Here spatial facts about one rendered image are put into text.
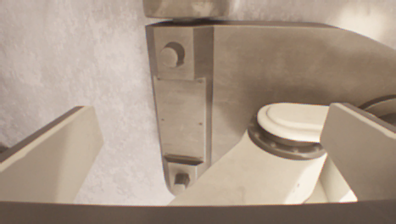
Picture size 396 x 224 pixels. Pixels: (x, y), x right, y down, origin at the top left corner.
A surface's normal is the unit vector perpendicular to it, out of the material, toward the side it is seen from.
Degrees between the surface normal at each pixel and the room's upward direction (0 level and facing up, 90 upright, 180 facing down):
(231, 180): 90
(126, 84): 0
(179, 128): 0
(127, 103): 0
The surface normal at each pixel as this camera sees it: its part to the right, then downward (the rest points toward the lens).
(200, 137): -0.21, 0.47
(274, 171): -0.01, -0.88
